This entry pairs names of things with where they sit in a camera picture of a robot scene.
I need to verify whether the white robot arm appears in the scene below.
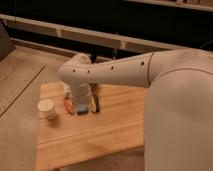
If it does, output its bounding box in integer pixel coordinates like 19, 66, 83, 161
58, 48, 213, 171

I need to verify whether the black table leg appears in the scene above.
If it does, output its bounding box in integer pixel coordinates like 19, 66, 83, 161
90, 53, 97, 63

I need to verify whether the small white bottle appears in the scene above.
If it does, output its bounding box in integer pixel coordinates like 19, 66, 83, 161
60, 81, 71, 97

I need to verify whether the white paper cup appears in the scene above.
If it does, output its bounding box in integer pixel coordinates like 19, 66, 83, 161
37, 99, 56, 120

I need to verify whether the wooden table board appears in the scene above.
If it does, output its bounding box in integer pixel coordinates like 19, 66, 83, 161
36, 82, 147, 171

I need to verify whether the dark box at left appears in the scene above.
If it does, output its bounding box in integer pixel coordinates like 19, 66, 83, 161
0, 20, 15, 61

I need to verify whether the grey wall rail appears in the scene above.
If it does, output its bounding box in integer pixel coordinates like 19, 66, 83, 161
0, 13, 182, 53

